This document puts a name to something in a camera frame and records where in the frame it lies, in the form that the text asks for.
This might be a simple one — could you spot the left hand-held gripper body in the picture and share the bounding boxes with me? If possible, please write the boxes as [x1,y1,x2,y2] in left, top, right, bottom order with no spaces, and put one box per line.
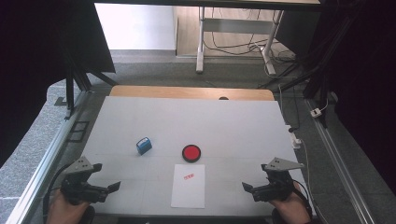
[60,155,110,206]

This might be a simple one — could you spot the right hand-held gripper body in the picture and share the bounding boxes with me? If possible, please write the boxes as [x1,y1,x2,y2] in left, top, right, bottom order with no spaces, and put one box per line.
[251,157,305,203]

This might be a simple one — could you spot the blue stamp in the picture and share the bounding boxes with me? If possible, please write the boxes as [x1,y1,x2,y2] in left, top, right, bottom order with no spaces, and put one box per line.
[135,136,153,156]

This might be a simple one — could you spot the round red ink pad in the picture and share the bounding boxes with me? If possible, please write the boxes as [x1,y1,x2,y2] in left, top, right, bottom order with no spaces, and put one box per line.
[181,144,202,163]

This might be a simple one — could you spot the person's right hand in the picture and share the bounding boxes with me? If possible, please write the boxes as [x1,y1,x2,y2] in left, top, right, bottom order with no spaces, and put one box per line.
[269,183,312,224]

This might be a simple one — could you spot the person's left hand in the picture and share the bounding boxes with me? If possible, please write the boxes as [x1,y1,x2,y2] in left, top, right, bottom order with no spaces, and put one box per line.
[46,189,92,224]

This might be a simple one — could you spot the white paper sheet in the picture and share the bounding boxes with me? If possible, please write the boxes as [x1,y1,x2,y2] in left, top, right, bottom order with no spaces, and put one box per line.
[170,163,206,209]

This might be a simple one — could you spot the white table cover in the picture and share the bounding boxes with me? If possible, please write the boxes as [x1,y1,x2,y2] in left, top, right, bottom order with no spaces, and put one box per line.
[81,95,316,217]

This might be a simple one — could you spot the black metal stand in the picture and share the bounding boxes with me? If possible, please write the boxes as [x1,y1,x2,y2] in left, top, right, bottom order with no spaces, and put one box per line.
[258,6,359,129]
[57,40,120,120]

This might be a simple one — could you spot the wooden table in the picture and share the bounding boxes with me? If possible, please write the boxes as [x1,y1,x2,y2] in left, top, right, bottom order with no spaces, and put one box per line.
[109,85,276,102]

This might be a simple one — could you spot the black curtain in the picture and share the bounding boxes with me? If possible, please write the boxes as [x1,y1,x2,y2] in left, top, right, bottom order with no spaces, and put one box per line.
[275,0,396,188]
[0,0,117,167]

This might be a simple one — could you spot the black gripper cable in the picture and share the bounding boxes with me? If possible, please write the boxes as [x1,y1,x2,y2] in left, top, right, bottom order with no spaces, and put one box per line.
[292,181,314,218]
[42,162,74,224]

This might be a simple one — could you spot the thin white cable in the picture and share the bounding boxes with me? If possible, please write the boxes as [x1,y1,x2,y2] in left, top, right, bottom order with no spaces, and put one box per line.
[298,139,326,224]

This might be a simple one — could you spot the aluminium rail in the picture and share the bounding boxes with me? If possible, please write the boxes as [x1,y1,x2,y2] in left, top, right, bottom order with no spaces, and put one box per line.
[304,98,376,224]
[6,90,92,224]

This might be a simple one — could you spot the black floor frame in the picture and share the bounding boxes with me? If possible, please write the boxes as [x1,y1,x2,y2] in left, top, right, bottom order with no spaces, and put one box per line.
[67,119,91,144]

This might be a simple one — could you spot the black floor cables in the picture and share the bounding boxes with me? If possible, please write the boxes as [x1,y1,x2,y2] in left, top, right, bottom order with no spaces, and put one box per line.
[202,7,300,90]

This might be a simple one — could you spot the white metal desk frame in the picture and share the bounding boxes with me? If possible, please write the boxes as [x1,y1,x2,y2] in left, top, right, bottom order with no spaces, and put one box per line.
[195,6,285,77]

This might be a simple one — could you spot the white wall panel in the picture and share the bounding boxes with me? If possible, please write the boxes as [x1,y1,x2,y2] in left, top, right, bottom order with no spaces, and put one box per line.
[94,3,177,51]

